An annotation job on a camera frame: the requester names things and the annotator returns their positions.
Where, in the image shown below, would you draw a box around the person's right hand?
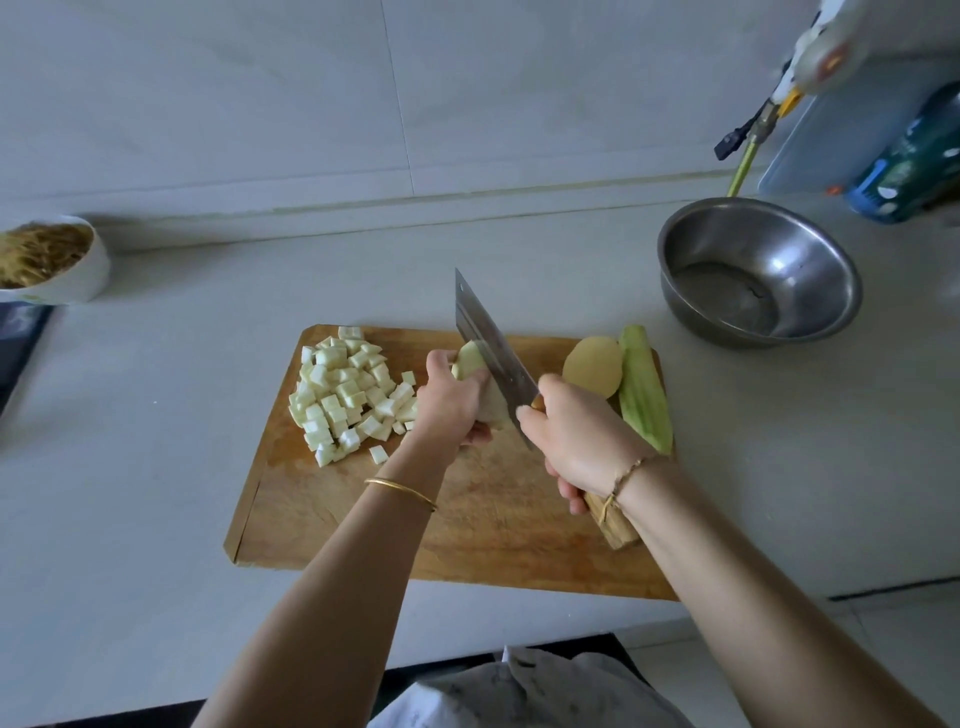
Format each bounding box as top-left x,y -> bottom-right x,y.
516,373 -> 657,516

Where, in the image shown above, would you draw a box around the person's left hand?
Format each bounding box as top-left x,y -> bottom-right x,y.
397,349 -> 494,459

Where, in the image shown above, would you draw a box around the pile of white diced vegetable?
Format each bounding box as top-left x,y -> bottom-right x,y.
450,340 -> 515,429

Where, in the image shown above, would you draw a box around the peeled yellow potato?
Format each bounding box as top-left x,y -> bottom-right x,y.
562,334 -> 626,401

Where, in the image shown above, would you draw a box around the peeled green cucumber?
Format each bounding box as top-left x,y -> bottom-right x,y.
618,324 -> 675,456

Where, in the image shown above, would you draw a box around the cleaver with wooden handle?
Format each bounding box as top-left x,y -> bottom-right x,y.
454,268 -> 642,551

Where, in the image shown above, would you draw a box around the pale green cabbage vegetable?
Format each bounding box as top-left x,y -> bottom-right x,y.
288,325 -> 423,468

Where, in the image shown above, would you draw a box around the person's left forearm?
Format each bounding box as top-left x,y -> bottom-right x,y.
192,450 -> 444,728

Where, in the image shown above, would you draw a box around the person's right forearm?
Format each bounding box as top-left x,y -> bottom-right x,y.
607,465 -> 947,728

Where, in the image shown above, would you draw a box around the gold bangle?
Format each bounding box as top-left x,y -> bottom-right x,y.
364,477 -> 440,513

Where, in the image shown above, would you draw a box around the wooden cutting board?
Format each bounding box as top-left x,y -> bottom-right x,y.
223,324 -> 680,602

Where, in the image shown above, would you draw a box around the white patterned garment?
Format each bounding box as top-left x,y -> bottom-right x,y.
367,645 -> 692,728

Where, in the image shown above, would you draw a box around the dark green trousers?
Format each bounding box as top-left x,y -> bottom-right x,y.
367,633 -> 647,714

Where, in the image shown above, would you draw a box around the deep stainless steel bowl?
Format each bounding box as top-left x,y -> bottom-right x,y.
657,196 -> 864,350

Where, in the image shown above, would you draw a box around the light blue plastic board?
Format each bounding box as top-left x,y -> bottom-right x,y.
757,52 -> 960,194

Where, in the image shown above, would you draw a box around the white bowl of noodles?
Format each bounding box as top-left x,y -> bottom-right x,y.
0,214 -> 113,308

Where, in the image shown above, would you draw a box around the dark green bottle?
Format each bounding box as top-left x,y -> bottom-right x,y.
847,82 -> 960,224

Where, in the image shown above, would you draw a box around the black gas stove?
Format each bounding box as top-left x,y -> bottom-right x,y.
0,300 -> 54,414

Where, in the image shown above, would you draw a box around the braided cord bracelet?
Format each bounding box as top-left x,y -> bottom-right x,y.
595,454 -> 671,527

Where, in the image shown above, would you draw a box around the wall tap with hose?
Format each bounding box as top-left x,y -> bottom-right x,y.
714,102 -> 782,162

